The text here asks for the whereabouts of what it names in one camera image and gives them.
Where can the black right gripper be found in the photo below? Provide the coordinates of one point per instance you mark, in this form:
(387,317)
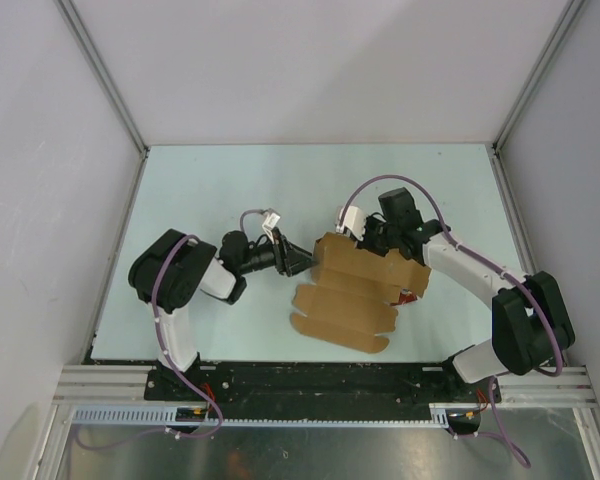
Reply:
(365,244)

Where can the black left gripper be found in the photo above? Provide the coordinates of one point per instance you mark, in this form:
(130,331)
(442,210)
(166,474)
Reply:
(286,254)

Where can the brown cardboard box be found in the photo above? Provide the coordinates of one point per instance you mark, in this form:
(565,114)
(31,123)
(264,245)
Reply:
(353,295)

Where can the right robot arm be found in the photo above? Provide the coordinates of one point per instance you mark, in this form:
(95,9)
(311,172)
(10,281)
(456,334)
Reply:
(530,324)

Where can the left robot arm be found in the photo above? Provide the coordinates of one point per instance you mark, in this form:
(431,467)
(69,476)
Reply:
(176,266)

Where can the small red packet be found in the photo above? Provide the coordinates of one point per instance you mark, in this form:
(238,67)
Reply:
(405,297)

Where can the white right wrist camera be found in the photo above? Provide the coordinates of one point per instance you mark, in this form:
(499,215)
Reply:
(351,222)

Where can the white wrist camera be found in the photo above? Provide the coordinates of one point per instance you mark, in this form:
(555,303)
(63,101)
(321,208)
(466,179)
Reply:
(351,222)
(270,221)

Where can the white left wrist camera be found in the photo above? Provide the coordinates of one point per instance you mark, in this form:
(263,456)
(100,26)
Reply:
(270,221)

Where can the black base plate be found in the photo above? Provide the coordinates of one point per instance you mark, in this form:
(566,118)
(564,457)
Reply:
(226,381)

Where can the grey slotted cable duct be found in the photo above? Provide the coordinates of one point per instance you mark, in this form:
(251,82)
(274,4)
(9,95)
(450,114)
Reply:
(172,416)

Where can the aluminium frame rail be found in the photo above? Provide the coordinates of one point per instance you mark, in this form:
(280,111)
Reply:
(126,383)

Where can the right aluminium corner post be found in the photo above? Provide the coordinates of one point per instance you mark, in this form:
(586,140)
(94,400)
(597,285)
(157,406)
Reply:
(567,20)

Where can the aluminium corner post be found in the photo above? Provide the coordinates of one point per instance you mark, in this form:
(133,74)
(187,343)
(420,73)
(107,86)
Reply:
(567,20)
(79,30)

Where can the left aluminium corner post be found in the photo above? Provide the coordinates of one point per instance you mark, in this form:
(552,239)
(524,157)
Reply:
(79,30)

